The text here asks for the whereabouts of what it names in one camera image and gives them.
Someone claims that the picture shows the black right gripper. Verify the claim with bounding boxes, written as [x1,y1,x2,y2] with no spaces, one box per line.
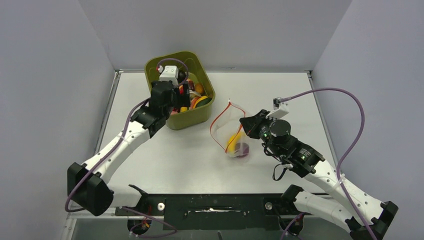
[240,109,283,158]

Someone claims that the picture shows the clear zip bag orange zipper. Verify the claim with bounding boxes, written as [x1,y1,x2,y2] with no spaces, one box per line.
[209,99,251,159]

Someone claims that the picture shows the purple red onion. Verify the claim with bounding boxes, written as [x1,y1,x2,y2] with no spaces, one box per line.
[234,142,250,158]

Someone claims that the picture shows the dark purple plum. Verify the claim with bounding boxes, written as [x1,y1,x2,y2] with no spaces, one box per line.
[177,71,187,84]

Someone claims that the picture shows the long yellow chili pepper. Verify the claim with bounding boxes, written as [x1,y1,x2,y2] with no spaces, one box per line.
[225,131,245,155]

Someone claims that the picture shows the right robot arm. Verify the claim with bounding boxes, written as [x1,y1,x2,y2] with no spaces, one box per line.
[239,109,399,240]

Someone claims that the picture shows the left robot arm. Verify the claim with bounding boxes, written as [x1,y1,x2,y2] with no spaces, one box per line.
[64,80,191,216]

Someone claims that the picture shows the watermelon slice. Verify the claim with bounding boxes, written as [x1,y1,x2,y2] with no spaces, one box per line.
[189,96,201,110]

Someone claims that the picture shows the dark green avocado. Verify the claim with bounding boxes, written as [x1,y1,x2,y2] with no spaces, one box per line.
[196,97,212,108]

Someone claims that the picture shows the olive green plastic basket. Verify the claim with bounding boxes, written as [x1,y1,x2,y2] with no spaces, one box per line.
[144,51,216,130]

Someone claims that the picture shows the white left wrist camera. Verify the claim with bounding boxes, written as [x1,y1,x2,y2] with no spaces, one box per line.
[157,65,179,86]

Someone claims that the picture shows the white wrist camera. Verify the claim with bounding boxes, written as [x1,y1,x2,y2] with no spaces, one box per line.
[265,97,289,120]
[157,65,179,86]

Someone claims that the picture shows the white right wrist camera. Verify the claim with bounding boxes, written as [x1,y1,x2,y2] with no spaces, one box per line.
[265,97,289,120]

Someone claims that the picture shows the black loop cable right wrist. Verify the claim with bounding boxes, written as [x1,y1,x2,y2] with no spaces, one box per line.
[263,142,294,182]

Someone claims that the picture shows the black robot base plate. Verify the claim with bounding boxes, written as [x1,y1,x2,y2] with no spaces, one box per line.
[133,193,299,231]

